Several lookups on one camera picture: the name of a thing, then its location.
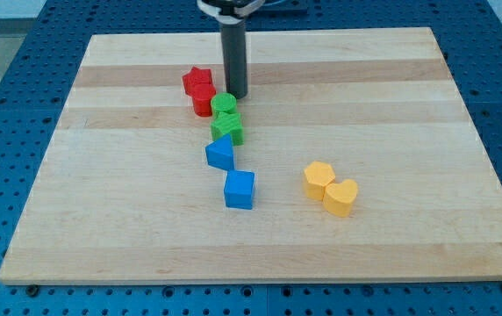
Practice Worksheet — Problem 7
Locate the yellow hexagon block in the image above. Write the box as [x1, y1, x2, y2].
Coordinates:
[303, 161, 335, 200]

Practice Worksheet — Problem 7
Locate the red star block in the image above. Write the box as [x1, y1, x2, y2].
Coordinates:
[182, 67, 213, 96]

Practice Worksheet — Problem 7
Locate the red cylinder block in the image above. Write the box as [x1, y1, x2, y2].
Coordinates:
[191, 83, 216, 117]

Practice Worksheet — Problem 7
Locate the blue triangle block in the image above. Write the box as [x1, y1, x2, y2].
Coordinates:
[204, 134, 235, 171]

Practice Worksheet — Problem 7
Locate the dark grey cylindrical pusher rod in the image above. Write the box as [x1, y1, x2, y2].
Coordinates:
[220, 19, 247, 99]

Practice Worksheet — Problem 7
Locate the green star block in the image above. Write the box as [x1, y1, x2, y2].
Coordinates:
[211, 112, 244, 146]

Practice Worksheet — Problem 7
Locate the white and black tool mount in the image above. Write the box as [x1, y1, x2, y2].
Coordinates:
[197, 0, 265, 24]

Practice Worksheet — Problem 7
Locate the yellow heart block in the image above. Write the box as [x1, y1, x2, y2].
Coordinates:
[322, 179, 358, 218]

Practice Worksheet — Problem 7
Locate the blue perforated table plate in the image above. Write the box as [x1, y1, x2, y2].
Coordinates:
[0, 1, 502, 315]

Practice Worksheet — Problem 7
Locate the blue cube block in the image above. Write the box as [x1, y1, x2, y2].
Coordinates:
[224, 169, 255, 210]

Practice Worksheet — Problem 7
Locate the green cylinder block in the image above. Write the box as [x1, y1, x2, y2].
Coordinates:
[211, 92, 237, 118]

